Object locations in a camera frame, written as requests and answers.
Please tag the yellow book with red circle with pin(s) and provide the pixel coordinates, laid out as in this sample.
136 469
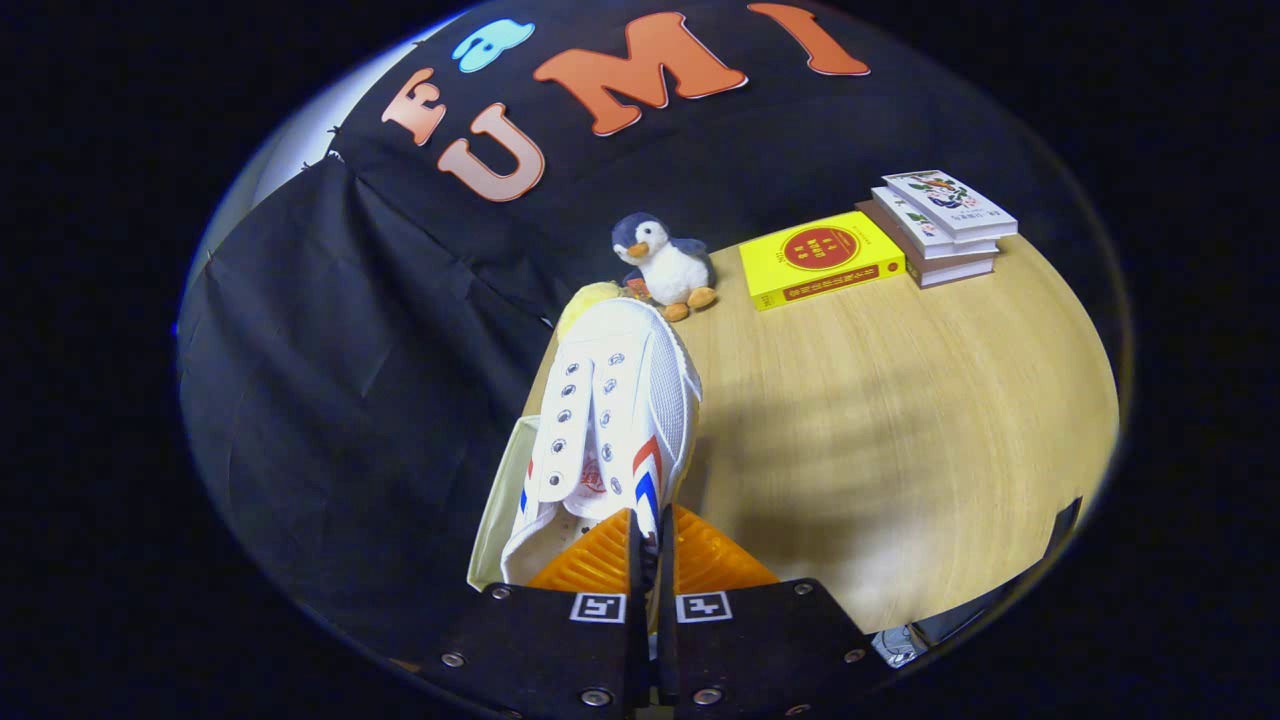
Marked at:
820 250

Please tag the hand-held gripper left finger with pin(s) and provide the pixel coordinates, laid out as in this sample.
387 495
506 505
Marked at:
637 650

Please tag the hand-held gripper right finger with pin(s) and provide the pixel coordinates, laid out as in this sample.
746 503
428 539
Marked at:
672 650

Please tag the penguin plush toy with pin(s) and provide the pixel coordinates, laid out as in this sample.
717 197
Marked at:
670 270

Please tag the white shoe striped sides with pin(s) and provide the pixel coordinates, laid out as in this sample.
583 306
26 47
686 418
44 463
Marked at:
620 400

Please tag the dark furniture piece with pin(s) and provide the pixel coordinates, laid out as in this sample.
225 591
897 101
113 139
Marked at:
1065 525

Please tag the white book with colourful print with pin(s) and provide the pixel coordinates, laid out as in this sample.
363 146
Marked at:
945 195

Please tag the beige fabric storage box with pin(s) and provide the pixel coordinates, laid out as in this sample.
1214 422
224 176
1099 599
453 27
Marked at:
495 530

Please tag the yellow round plush toy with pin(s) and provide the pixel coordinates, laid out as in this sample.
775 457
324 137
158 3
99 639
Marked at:
585 300

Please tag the grey metallic object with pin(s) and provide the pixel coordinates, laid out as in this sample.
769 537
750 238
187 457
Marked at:
895 645

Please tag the brown book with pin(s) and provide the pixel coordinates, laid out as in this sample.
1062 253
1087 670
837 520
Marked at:
950 272

